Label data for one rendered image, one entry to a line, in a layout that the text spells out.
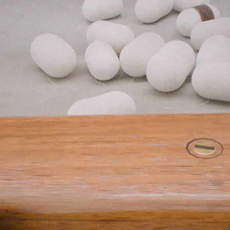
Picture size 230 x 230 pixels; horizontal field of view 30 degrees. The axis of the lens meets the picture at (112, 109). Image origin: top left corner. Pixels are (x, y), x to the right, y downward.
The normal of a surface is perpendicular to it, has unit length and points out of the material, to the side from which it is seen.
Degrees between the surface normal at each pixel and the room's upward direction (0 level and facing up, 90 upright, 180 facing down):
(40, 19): 0
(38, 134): 0
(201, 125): 0
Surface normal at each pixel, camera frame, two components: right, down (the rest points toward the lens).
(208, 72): -0.36, -0.28
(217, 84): -0.40, 0.21
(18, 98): -0.07, -0.87
